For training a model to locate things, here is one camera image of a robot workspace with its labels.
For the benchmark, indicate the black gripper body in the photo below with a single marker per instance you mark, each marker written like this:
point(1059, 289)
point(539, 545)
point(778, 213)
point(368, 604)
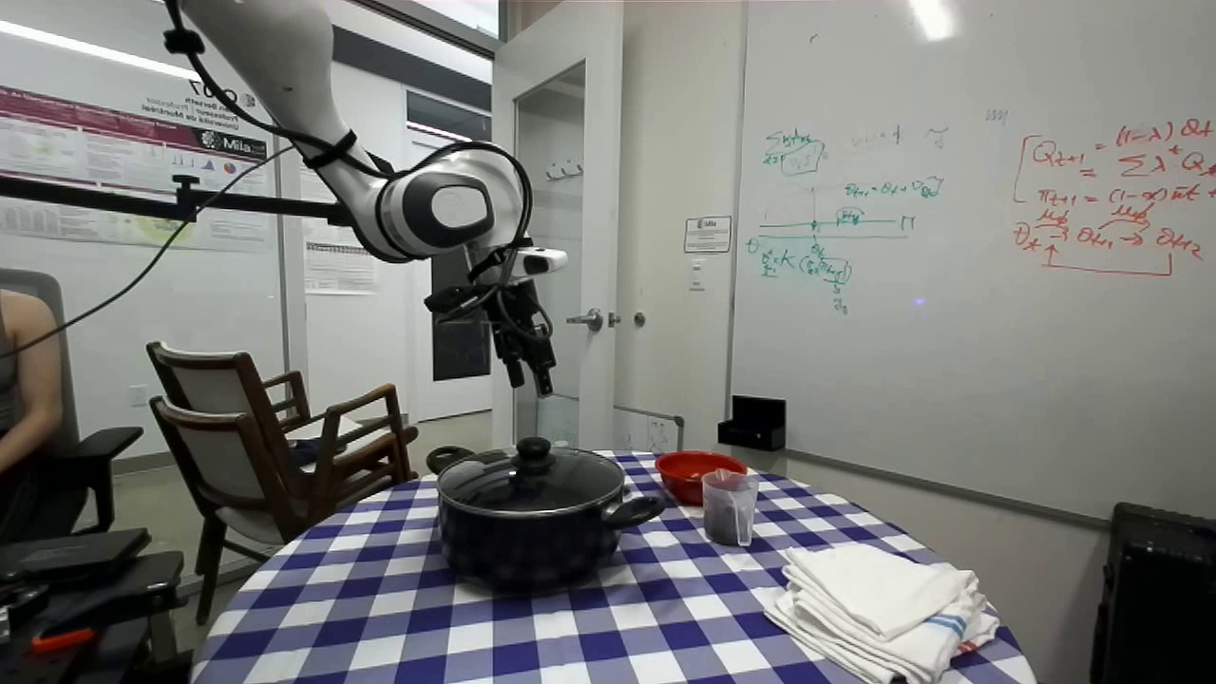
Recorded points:
point(507, 307)

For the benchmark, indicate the glass pot lid black knob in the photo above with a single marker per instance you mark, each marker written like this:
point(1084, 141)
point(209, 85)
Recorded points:
point(533, 479)

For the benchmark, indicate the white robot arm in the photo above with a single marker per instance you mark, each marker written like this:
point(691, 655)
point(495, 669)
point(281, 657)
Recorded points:
point(432, 212)

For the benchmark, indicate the black cooking pot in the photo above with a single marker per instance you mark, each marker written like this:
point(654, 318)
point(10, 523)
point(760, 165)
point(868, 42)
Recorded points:
point(533, 545)

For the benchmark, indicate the red bowl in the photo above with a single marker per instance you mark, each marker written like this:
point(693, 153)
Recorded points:
point(691, 472)

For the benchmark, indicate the small door sign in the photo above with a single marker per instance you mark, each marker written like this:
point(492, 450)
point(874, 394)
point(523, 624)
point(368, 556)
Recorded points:
point(710, 233)

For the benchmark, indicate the white door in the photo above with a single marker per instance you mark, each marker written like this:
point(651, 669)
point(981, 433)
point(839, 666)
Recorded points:
point(672, 153)

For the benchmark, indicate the blue white checkered tablecloth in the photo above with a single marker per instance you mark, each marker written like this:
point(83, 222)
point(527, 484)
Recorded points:
point(380, 619)

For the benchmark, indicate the wooden chair grey cushion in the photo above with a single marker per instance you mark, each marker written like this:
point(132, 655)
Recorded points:
point(213, 374)
point(222, 461)

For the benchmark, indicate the white folded towels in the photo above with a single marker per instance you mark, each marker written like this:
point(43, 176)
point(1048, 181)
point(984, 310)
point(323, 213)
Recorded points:
point(874, 603)

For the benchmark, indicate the whiteboard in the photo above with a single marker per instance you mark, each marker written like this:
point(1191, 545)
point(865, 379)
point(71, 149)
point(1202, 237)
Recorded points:
point(962, 356)

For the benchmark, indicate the black office chair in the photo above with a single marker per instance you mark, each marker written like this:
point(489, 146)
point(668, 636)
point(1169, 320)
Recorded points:
point(95, 450)

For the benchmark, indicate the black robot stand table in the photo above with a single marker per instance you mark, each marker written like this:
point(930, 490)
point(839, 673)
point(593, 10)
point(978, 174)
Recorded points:
point(88, 595)

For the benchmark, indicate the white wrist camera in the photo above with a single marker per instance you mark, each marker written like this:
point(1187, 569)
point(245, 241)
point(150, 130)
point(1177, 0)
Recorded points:
point(544, 261)

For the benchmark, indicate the wall poster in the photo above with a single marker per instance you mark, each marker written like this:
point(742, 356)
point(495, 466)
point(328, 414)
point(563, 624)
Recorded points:
point(115, 165)

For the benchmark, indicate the black camera boom bar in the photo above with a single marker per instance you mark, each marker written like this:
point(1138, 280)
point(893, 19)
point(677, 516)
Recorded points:
point(88, 195)

